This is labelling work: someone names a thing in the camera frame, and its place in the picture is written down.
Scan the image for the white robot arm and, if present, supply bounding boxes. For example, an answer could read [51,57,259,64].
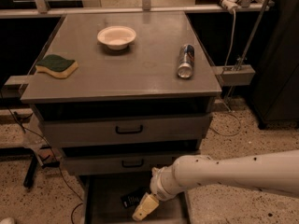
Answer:
[133,150,299,221]

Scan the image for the white paper bowl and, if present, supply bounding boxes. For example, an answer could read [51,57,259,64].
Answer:
[97,26,136,50]

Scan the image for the black clamp tool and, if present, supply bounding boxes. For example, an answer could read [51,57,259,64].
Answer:
[23,146,60,189]

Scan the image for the diagonal metal rod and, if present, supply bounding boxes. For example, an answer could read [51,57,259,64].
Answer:
[233,0,270,71]

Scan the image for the grey metal bracket block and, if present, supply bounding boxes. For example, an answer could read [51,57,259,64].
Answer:
[212,65,255,87]

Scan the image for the black floor cable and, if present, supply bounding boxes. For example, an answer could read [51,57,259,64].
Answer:
[0,91,85,224]

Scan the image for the bottom open grey drawer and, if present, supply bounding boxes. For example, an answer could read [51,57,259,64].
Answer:
[80,172,191,224]

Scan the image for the green and yellow sponge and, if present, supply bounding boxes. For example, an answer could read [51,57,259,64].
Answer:
[36,54,78,79]

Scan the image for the black rxbar chocolate bar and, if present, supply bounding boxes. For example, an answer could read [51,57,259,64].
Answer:
[121,189,146,208]

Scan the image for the grey drawer cabinet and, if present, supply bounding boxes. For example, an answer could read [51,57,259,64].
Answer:
[20,11,222,224]

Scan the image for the top grey drawer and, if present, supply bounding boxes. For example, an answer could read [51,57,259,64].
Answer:
[40,114,211,147]

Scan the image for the white power cable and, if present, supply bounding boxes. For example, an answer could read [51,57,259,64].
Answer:
[208,8,243,138]

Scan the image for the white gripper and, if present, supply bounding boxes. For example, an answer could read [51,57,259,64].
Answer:
[132,167,184,221]

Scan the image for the silver blue drink can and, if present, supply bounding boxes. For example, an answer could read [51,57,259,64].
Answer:
[177,44,194,78]

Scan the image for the middle grey drawer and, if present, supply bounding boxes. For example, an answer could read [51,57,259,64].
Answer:
[63,151,198,175]

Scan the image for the dark cabinet at right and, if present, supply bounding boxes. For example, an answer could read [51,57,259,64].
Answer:
[249,0,299,130]

